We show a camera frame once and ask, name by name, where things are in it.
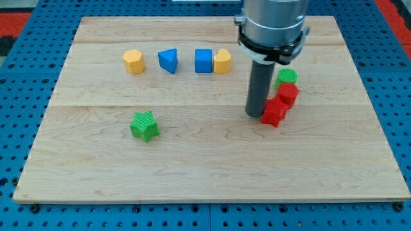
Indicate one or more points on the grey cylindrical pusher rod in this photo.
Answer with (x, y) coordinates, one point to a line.
(259, 85)

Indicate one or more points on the green star block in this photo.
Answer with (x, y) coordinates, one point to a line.
(144, 126)

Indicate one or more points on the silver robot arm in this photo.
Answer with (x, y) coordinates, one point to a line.
(270, 32)

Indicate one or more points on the red star block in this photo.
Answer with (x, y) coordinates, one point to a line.
(274, 112)

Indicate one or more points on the green cylinder block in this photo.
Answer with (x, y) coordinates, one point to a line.
(285, 76)

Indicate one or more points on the red cylinder block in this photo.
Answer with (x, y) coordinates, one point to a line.
(287, 93)

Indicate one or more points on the yellow heart block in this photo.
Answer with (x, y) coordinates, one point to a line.
(222, 61)

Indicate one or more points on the blue cube block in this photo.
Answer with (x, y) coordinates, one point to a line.
(203, 60)

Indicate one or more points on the blue triangle block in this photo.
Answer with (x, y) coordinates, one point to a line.
(168, 60)

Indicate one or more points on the wooden board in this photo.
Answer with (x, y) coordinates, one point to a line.
(329, 147)

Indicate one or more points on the yellow hexagon block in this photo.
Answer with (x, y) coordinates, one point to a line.
(134, 61)

